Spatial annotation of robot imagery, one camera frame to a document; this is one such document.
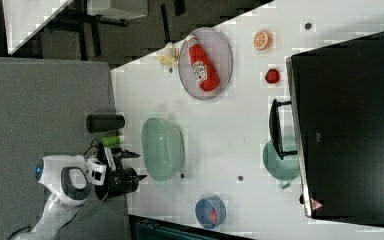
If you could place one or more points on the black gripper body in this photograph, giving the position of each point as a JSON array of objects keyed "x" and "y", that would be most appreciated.
[{"x": 119, "y": 180}]

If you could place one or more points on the black cylinder canister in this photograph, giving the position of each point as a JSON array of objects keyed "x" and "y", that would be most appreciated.
[{"x": 102, "y": 123}]

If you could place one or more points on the toy orange slice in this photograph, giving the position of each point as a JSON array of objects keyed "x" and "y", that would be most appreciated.
[{"x": 262, "y": 40}]

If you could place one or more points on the red ketchup bottle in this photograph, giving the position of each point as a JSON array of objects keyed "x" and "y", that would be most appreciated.
[{"x": 202, "y": 67}]

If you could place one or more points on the blue bowl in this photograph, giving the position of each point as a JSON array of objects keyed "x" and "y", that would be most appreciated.
[{"x": 202, "y": 208}]

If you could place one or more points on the black toaster oven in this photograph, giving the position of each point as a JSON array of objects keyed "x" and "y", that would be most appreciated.
[{"x": 337, "y": 102}]

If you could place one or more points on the toy strawberry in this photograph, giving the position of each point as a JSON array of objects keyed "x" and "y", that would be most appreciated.
[{"x": 272, "y": 76}]

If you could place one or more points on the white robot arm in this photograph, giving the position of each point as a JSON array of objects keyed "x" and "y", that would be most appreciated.
[{"x": 71, "y": 180}]

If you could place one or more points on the red object in bowl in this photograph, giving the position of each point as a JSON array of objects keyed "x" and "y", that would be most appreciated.
[{"x": 213, "y": 216}]

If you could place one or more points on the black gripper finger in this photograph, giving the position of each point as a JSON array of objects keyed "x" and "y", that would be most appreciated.
[
  {"x": 129, "y": 154},
  {"x": 139, "y": 178}
]

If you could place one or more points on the grey round plate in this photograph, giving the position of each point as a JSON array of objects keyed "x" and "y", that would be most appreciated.
[{"x": 218, "y": 50}]

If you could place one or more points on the mint green strainer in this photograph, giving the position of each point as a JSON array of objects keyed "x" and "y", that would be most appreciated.
[{"x": 163, "y": 148}]

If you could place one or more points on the mint green mug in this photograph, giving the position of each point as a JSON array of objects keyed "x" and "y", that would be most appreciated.
[{"x": 285, "y": 169}]

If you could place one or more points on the green bottle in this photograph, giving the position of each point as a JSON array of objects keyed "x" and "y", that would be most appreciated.
[{"x": 112, "y": 140}]

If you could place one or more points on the peeled toy banana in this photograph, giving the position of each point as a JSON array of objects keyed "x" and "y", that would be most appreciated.
[{"x": 169, "y": 56}]

